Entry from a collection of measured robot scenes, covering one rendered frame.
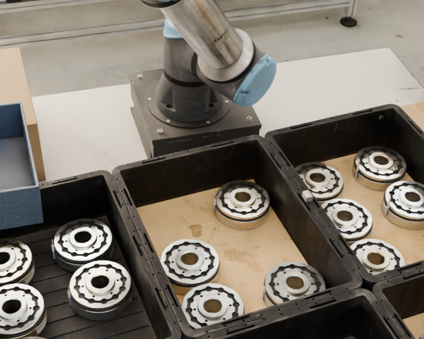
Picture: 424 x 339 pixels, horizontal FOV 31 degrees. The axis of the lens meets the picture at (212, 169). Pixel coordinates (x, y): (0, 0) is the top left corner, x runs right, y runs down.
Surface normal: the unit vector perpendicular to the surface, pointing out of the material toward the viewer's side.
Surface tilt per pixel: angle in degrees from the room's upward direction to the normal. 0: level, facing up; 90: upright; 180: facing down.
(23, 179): 2
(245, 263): 0
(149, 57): 0
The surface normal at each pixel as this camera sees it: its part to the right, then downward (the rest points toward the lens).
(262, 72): 0.75, 0.55
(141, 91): 0.06, -0.73
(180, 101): -0.29, 0.39
